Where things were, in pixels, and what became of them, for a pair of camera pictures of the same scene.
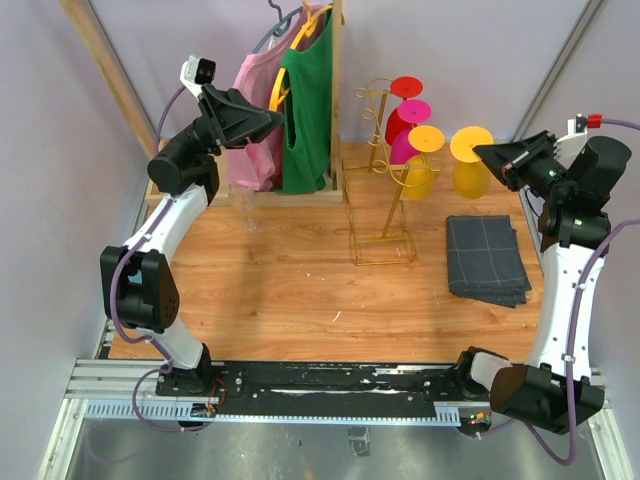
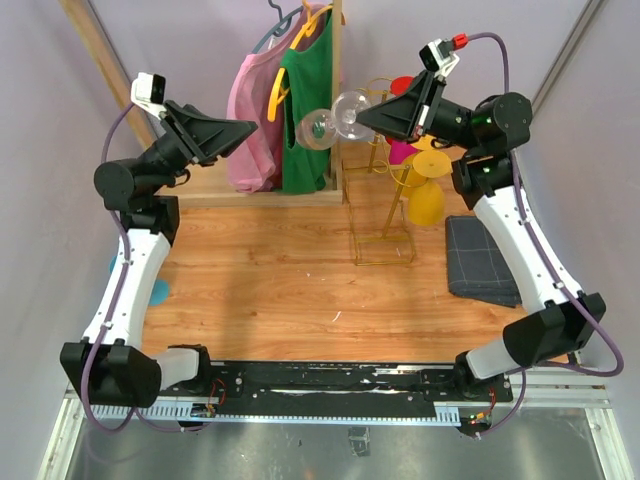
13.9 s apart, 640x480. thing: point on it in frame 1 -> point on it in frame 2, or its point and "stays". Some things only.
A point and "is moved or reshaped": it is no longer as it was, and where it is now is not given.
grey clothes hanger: (282, 28) stays
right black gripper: (509, 160) -> (408, 117)
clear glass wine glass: (244, 196) -> (318, 129)
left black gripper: (232, 119) -> (201, 138)
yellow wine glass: (471, 173) is moved or reshaped
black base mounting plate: (325, 385) stays
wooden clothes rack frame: (84, 18) stays
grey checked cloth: (485, 261) stays
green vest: (308, 158) stays
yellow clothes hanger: (308, 27) stays
